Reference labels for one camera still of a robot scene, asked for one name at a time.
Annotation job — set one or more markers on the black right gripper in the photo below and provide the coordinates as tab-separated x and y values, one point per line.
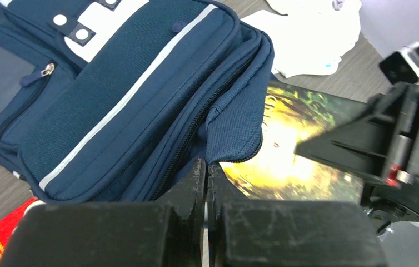
362	148

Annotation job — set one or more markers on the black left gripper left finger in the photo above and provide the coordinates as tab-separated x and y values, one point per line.
166	232

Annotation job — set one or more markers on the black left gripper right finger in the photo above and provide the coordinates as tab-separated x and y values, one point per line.
245	232

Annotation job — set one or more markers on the navy blue student backpack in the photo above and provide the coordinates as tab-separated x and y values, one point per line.
114	100

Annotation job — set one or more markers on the white cloth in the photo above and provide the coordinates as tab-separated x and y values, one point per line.
309	37

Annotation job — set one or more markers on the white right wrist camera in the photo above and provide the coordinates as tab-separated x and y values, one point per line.
412	60

